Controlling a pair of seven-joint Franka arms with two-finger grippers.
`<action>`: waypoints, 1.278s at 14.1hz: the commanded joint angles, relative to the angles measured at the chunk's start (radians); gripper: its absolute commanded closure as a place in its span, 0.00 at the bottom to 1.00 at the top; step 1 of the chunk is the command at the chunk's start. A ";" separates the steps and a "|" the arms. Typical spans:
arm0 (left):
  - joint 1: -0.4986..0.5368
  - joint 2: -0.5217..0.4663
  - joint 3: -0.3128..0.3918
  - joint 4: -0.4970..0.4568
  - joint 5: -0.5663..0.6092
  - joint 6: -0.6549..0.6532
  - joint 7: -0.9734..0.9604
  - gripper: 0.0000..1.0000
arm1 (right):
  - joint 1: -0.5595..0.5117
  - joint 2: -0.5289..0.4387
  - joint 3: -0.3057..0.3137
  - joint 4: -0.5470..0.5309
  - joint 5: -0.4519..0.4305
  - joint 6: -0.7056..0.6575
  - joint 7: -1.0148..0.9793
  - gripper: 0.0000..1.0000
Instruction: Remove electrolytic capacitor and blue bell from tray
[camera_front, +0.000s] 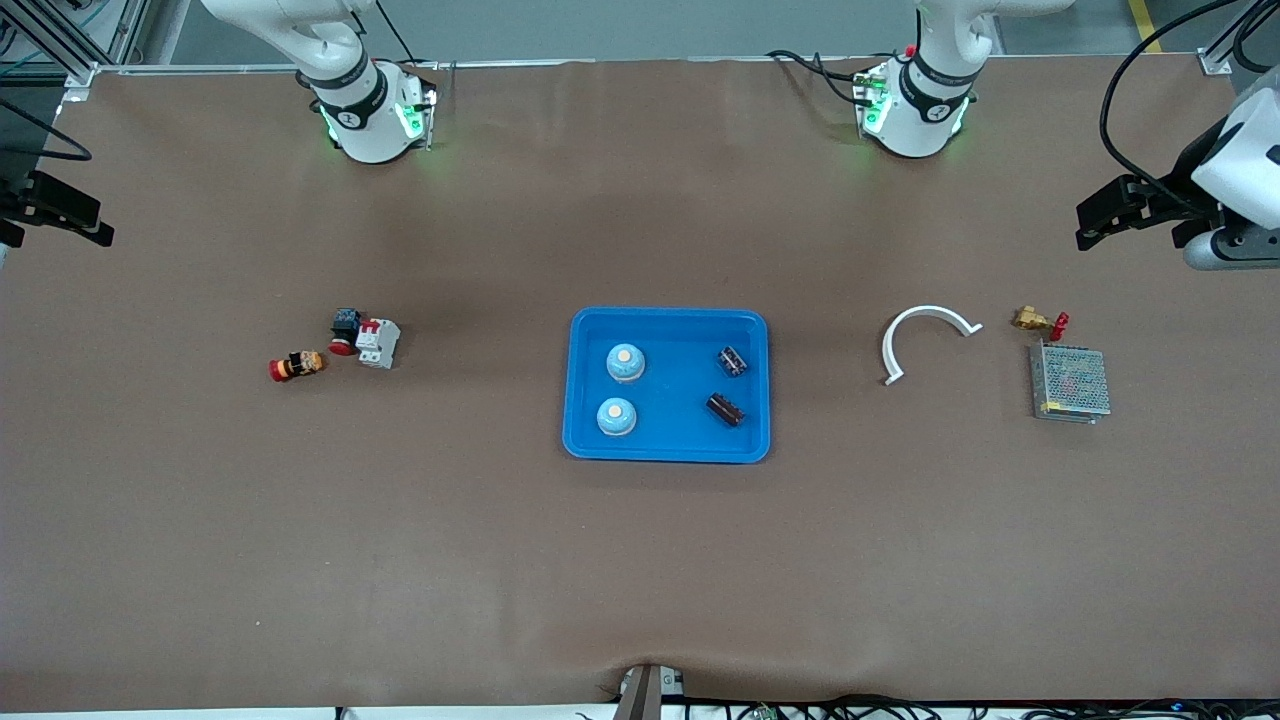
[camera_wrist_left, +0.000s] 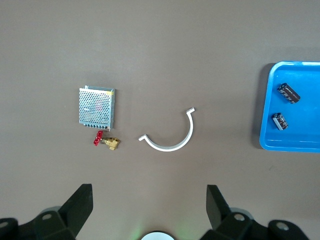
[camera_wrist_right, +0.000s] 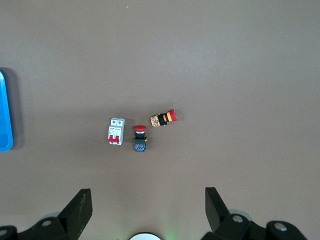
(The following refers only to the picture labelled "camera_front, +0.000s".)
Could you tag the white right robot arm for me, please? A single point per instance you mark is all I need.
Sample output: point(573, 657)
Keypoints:
point(370, 120)

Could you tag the dark brown cylindrical capacitor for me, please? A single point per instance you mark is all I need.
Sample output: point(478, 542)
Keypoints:
point(725, 409)

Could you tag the blue plastic tray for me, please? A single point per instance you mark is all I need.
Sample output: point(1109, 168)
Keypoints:
point(670, 440)

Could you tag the blue call bell black marks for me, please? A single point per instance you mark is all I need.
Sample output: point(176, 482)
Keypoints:
point(625, 362)

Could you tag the red mushroom emergency stop button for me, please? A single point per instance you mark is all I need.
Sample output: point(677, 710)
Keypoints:
point(345, 325)

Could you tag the perforated metal power supply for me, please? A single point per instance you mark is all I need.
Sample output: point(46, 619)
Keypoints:
point(1070, 382)

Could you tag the white red circuit breaker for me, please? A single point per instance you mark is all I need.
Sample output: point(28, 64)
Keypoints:
point(378, 343)

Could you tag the orange black striped pushbutton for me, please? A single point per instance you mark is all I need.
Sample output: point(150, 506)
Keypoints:
point(298, 366)

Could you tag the plain blue call bell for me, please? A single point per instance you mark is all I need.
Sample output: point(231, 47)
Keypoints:
point(616, 417)

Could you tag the black capacitor with white print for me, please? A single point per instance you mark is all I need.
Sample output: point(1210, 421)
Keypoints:
point(731, 361)

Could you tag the aluminium frame with corner bracket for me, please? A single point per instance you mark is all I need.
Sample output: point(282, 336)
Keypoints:
point(1215, 62)
point(78, 73)

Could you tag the white curved plastic bracket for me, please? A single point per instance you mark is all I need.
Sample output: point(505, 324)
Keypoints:
point(928, 311)

